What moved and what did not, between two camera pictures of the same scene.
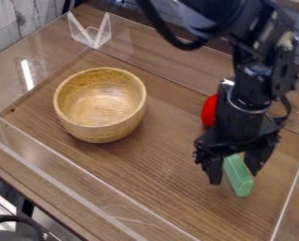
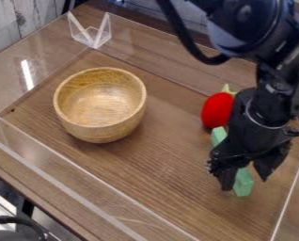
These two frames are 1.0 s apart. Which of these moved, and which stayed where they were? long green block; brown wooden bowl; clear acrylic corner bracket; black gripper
Moved: black gripper
Stayed: brown wooden bowl; long green block; clear acrylic corner bracket
